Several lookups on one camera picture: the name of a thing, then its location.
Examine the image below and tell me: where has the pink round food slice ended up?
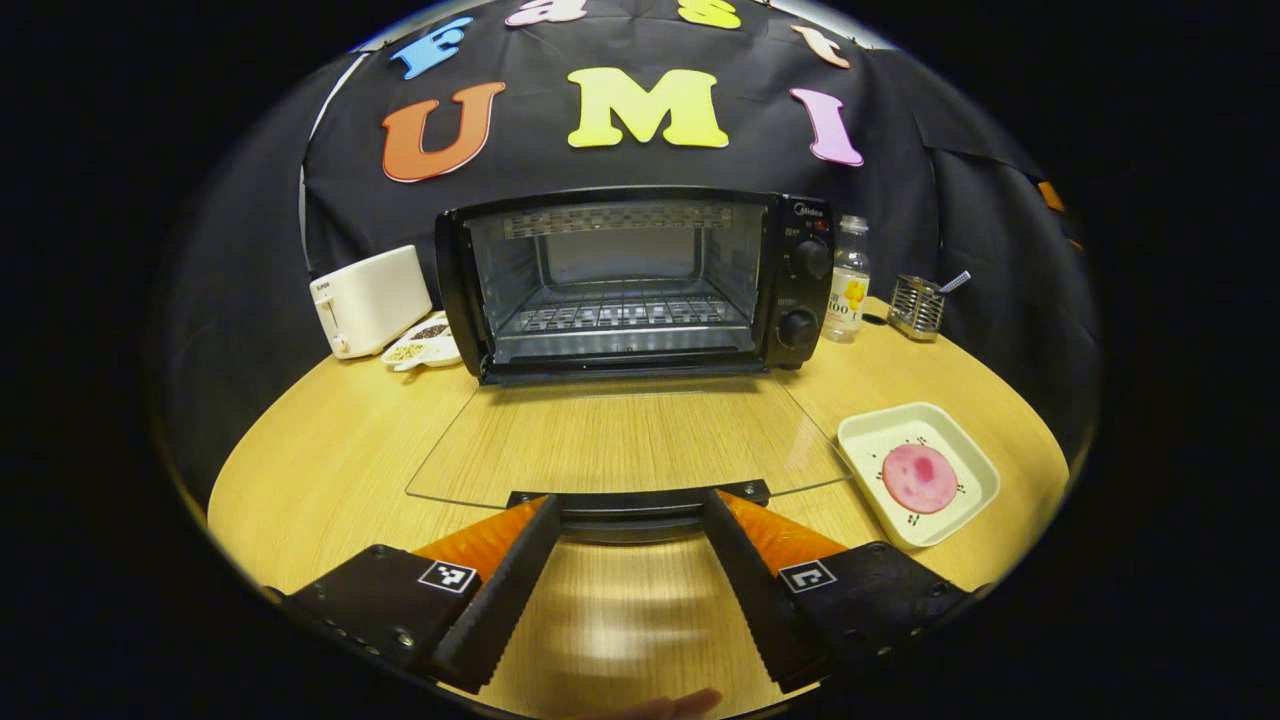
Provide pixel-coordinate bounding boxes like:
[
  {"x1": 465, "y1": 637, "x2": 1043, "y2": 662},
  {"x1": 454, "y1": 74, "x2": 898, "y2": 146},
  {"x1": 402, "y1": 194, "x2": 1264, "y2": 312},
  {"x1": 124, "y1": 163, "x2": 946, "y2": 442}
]
[{"x1": 882, "y1": 444, "x2": 959, "y2": 514}]

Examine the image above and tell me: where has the metal mesh holder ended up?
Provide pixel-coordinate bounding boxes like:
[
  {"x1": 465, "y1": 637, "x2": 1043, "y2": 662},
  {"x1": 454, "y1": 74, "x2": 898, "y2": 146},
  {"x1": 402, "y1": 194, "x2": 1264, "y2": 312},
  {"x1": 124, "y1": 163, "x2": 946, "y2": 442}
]
[{"x1": 888, "y1": 275, "x2": 946, "y2": 341}]

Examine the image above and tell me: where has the white square plate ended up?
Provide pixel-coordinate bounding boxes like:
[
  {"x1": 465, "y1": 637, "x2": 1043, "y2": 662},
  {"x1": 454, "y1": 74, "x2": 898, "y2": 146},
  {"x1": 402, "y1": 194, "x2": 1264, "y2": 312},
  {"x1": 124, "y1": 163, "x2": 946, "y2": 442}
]
[{"x1": 837, "y1": 402, "x2": 1001, "y2": 549}]

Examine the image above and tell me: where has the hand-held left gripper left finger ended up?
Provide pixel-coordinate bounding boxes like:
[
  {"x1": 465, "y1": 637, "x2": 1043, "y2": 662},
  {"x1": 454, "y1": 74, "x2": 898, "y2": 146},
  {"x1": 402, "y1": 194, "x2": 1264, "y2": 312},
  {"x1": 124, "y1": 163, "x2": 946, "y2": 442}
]
[{"x1": 283, "y1": 494, "x2": 564, "y2": 694}]

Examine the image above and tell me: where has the clear glass bottle yellow label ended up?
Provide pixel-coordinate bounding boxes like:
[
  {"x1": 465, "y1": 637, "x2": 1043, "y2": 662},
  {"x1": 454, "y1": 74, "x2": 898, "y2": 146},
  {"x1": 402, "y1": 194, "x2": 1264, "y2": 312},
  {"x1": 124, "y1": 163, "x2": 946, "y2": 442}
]
[{"x1": 822, "y1": 215, "x2": 871, "y2": 344}]

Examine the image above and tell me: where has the white toaster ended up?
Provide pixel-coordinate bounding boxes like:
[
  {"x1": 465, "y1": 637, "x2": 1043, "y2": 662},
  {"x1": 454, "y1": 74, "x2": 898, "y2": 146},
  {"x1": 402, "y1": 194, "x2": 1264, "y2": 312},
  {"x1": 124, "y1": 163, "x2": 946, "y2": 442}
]
[{"x1": 310, "y1": 245, "x2": 433, "y2": 359}]

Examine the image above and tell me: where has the black electric oven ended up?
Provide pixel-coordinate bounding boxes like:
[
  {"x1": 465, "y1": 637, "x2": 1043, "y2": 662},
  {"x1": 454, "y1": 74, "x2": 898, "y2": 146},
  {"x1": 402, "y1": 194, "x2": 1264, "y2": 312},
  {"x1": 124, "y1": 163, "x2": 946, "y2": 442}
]
[{"x1": 405, "y1": 186, "x2": 851, "y2": 546}]

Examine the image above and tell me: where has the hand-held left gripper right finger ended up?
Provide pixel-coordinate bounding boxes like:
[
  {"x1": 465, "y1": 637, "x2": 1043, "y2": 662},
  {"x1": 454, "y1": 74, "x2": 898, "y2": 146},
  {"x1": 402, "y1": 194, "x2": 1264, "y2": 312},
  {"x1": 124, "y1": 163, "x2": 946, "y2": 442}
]
[{"x1": 702, "y1": 489, "x2": 978, "y2": 694}]

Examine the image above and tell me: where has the white seasoning dish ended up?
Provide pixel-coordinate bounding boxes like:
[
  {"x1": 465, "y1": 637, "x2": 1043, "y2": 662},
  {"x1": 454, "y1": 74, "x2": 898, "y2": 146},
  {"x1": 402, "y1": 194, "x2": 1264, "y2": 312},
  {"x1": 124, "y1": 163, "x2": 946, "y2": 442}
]
[{"x1": 382, "y1": 312, "x2": 463, "y2": 373}]

